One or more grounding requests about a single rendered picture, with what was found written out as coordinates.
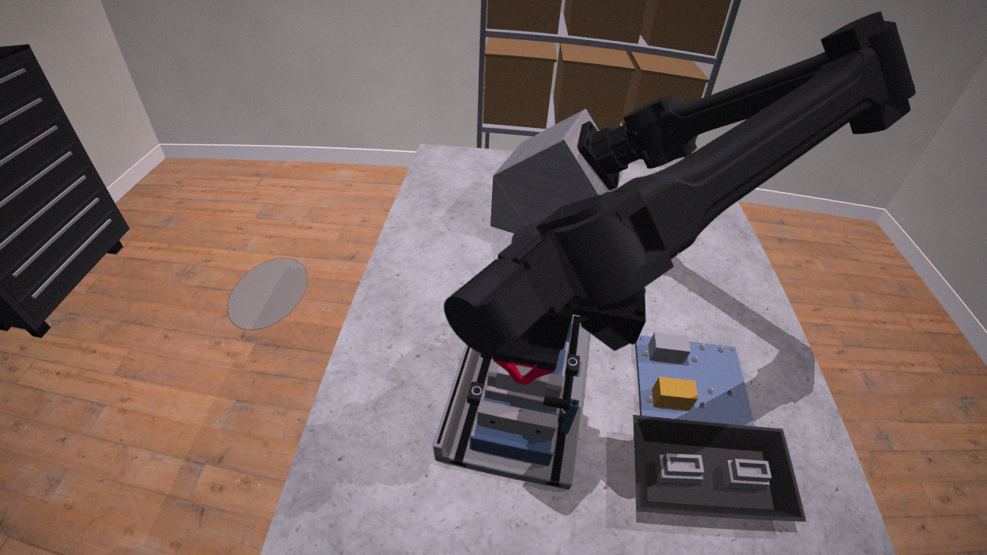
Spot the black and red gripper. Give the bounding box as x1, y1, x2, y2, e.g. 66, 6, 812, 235
492, 329, 560, 385

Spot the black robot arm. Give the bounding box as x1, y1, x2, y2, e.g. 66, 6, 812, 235
444, 12, 916, 355

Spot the grey flat bar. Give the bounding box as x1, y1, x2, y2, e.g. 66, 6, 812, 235
485, 385, 557, 412

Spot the yellow rectangular block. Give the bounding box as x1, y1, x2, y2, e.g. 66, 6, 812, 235
652, 377, 698, 411

